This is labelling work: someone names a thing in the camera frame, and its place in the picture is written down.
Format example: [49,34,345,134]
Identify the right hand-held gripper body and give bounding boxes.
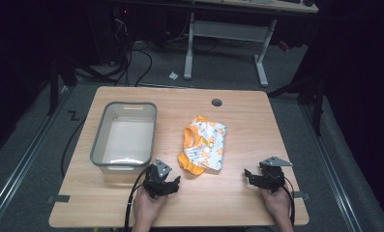
[251,156,293,194]

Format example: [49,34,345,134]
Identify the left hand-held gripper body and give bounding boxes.
[142,158,178,199]

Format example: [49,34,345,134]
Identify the orange patterned baby garment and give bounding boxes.
[177,115,228,177]

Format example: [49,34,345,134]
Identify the white plastic bin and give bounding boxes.
[89,101,158,177]

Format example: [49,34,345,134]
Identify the person's right hand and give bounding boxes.
[259,184,295,232]

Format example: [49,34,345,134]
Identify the black metal stand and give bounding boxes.
[46,54,78,116]
[267,72,326,136]

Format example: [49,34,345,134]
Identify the white metal desk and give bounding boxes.
[183,0,319,88]

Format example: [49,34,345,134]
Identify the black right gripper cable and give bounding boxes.
[282,176,296,226]

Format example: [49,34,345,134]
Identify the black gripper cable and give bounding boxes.
[124,165,153,232]
[282,176,296,226]

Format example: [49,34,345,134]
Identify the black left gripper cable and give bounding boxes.
[124,165,153,232]

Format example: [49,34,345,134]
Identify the metal floor rail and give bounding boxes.
[300,104,363,232]
[0,86,72,226]

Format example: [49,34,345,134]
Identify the black floor cables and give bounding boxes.
[76,18,154,87]

